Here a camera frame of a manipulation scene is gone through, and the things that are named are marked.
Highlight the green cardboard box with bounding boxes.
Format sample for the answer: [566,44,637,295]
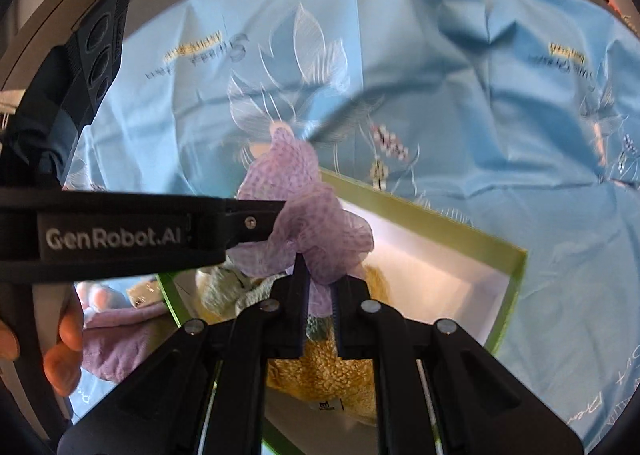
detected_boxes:
[157,169,528,455]

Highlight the blue floral bed sheet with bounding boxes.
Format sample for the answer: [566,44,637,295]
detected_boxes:
[65,0,640,455]

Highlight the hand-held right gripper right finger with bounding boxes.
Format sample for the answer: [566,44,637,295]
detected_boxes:
[330,275,586,455]

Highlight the orange fuzzy cloth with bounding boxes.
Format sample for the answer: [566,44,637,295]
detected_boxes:
[265,262,386,426]

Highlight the purple cloth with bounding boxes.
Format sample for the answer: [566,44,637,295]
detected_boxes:
[227,122,375,321]

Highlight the person's left hand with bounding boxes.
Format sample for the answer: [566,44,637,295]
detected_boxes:
[0,285,85,397]

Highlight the green cloth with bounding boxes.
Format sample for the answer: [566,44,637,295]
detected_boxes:
[197,265,281,323]

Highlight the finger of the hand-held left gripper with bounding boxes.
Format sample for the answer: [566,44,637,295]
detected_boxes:
[225,199,287,251]

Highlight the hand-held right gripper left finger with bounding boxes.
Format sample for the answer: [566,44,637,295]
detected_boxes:
[57,252,313,455]

